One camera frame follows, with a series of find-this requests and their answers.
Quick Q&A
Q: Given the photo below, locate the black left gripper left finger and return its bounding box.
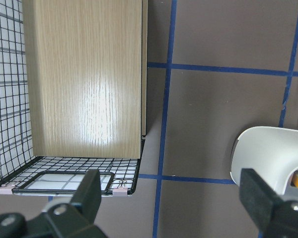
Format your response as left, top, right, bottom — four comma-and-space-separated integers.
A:
0, 170, 107, 238

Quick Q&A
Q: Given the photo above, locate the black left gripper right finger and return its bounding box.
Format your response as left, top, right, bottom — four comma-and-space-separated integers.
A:
239, 168, 298, 238

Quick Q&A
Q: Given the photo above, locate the white two-slot toaster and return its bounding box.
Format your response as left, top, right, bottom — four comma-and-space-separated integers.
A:
230, 126, 298, 197

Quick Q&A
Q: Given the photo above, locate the pink binder clip right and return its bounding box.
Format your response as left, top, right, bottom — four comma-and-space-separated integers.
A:
112, 180, 128, 197

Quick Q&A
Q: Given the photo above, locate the pink binder clip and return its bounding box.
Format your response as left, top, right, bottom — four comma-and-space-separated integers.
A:
0, 186, 15, 195
112, 180, 128, 197

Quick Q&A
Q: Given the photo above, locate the pink binder clip left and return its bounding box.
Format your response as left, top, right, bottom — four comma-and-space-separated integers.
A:
0, 186, 15, 195

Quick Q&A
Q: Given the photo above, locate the wire basket with wooden board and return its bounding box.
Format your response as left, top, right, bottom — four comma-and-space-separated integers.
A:
0, 0, 148, 196

